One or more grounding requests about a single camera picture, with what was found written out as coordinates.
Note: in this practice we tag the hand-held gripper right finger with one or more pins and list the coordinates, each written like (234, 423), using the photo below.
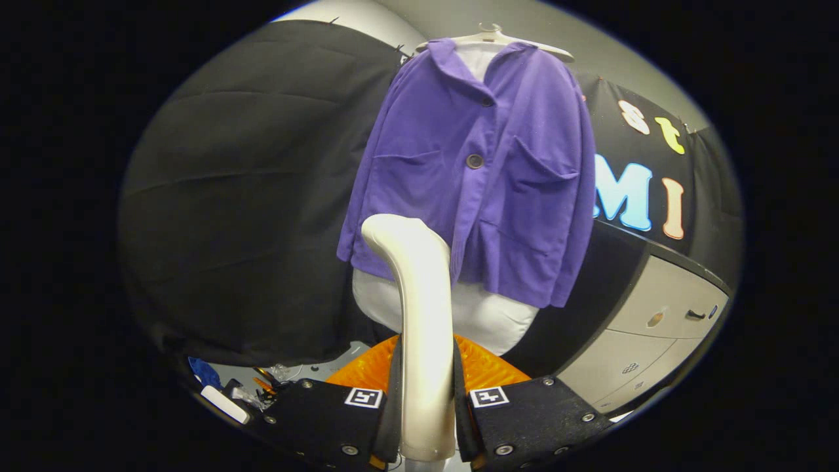
(463, 419)

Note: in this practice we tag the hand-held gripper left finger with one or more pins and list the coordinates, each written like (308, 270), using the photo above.
(394, 419)

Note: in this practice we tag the white garment steamer head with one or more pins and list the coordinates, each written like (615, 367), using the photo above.
(426, 328)

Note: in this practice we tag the purple jacket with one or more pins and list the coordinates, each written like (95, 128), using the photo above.
(419, 170)

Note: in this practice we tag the beige clothes hanger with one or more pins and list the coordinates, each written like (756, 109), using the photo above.
(518, 40)

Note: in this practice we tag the white power strip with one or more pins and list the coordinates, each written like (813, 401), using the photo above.
(224, 404)

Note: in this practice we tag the blue cloth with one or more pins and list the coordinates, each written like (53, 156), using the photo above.
(205, 372)

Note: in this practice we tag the grey drawer cabinet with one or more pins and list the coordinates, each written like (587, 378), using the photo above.
(655, 314)

